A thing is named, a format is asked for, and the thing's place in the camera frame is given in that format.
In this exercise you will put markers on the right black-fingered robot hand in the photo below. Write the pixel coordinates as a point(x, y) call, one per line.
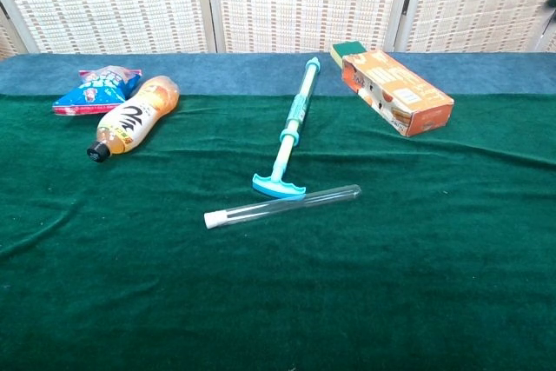
point(551, 1)

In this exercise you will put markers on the transparent glass test tube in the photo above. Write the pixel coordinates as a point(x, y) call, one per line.
point(295, 202)

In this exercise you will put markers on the small white stopper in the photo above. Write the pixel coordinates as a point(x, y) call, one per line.
point(210, 219)

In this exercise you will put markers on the teal and white hand pump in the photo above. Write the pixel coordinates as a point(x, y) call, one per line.
point(299, 106)

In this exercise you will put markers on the woven bamboo screen panel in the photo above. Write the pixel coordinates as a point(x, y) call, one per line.
point(8, 36)
point(478, 1)
point(113, 1)
point(549, 36)
point(304, 1)

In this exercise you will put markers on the orange cardboard box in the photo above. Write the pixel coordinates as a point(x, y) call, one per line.
point(399, 93)

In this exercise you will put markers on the green and yellow sponge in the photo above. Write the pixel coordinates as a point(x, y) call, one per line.
point(347, 49)

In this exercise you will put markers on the blue table cloth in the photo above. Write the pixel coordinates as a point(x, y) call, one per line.
point(239, 73)

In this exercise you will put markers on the orange drink bottle black cap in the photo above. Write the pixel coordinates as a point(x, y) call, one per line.
point(134, 117)

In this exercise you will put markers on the blue and red snack bag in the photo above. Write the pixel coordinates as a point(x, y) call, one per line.
point(93, 93)

